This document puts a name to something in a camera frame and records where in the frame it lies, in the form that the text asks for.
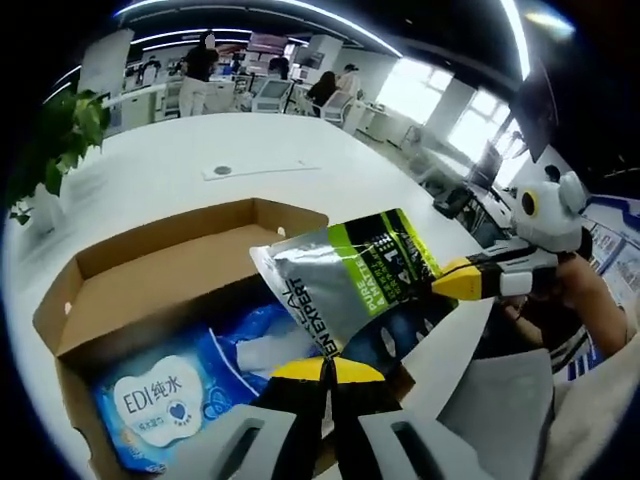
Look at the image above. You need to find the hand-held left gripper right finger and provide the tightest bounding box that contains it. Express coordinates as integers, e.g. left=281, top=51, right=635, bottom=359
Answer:
left=327, top=360, right=484, bottom=480

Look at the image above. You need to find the blue bordered printed board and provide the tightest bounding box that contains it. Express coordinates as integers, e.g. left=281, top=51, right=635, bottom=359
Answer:
left=584, top=194, right=640, bottom=311

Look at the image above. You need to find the white table cable cover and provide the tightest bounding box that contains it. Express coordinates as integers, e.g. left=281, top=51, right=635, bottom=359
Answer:
left=202, top=158, right=321, bottom=182

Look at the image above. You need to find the grey mesh office chair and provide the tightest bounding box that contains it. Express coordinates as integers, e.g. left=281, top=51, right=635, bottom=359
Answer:
left=438, top=347, right=557, bottom=480

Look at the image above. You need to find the potted green plant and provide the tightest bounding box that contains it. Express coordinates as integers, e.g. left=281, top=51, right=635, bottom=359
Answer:
left=7, top=89, right=111, bottom=231

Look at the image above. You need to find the wall screen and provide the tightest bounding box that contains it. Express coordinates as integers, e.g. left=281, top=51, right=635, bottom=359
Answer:
left=247, top=32, right=289, bottom=64

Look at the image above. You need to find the long ceiling light strip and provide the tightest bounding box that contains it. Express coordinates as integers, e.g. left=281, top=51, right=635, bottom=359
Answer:
left=114, top=0, right=401, bottom=56

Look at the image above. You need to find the blue wet wipes pack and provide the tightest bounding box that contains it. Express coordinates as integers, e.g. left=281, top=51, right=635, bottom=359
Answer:
left=92, top=324, right=266, bottom=474

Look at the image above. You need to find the silver green soft pouch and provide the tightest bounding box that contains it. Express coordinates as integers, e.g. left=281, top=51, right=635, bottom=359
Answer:
left=248, top=207, right=460, bottom=381

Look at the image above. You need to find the blue soft tissue pack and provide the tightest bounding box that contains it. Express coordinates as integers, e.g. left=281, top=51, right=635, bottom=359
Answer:
left=209, top=302, right=321, bottom=396

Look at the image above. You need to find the brown cardboard shoe box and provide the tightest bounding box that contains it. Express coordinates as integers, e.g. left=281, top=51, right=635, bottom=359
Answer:
left=32, top=197, right=417, bottom=480

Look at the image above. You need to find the black monitor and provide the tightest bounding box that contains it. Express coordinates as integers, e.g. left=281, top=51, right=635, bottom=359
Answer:
left=514, top=57, right=557, bottom=164

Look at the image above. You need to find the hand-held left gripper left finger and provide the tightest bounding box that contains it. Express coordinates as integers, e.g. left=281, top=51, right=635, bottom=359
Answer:
left=169, top=357, right=331, bottom=480

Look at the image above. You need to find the person's right hand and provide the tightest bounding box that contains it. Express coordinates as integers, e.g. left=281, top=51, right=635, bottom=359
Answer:
left=529, top=252, right=609, bottom=321

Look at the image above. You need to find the black desk device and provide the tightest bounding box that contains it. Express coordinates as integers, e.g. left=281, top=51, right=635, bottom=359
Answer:
left=434, top=187, right=471, bottom=219

